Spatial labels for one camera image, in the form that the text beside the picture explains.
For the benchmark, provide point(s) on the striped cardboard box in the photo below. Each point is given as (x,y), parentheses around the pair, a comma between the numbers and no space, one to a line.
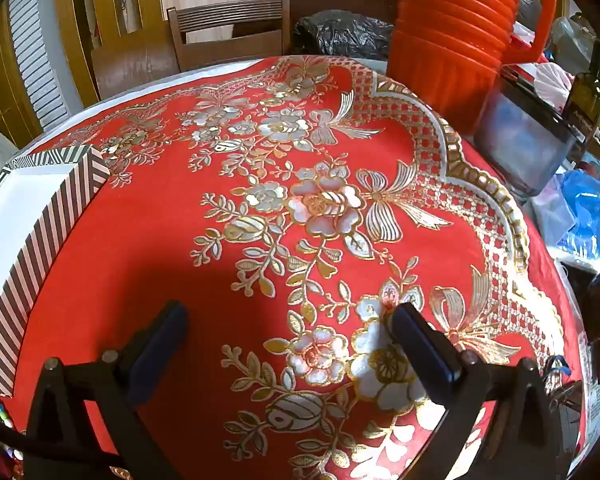
(40,260)

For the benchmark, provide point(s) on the red floral tablecloth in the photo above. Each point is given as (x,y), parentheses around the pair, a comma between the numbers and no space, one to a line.
(180,260)

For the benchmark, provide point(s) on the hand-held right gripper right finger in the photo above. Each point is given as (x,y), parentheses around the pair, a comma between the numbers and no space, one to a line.
(421,346)

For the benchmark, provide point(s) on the black plastic bag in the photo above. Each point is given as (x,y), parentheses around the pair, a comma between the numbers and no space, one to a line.
(340,30)

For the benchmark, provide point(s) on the blue plastic bag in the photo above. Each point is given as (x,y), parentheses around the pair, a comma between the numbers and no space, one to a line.
(590,215)

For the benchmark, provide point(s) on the dark glass bottle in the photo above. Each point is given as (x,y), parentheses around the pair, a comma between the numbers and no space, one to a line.
(587,95)

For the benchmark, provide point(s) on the white louvered door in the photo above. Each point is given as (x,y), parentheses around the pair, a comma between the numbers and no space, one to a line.
(35,50)

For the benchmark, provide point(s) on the slatted wooden chair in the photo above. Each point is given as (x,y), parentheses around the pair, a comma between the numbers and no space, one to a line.
(230,12)

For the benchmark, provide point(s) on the wooden chair with brown cushion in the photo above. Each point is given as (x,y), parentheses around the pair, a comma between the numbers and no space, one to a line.
(135,70)

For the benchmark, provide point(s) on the clear plastic container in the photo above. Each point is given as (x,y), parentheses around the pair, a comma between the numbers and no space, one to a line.
(520,135)

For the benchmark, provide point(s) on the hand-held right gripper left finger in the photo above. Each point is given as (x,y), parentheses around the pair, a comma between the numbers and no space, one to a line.
(159,347)

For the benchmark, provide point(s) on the stack of orange plastic jugs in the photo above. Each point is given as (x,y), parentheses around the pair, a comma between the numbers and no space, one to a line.
(445,35)

